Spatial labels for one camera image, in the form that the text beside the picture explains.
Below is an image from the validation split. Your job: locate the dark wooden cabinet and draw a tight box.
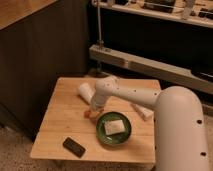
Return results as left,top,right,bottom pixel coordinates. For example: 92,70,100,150
0,0,89,139

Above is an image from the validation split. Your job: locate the white sponge block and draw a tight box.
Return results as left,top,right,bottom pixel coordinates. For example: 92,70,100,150
104,120,125,135

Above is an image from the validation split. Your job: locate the white tube bottle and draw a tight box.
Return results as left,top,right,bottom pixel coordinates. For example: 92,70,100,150
132,104,154,121

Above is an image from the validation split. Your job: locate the wooden low table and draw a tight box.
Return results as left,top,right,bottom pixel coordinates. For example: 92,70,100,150
30,77,155,171

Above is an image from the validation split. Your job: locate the green round plate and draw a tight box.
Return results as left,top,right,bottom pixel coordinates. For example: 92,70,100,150
96,112,132,146

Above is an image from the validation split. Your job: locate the metal shelf rack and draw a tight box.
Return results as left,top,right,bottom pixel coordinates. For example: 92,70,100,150
89,0,213,95

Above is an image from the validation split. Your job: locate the black mobile phone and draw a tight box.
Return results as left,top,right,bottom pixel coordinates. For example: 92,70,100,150
63,137,86,158

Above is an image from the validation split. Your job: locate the white paper cup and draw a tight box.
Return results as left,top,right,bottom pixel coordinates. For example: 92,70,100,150
78,83,94,103

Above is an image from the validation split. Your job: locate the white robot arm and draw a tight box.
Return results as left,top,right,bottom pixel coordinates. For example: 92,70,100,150
90,76,210,171

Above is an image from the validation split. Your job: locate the orange red pepper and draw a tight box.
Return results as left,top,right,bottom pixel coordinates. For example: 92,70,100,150
84,110,91,118

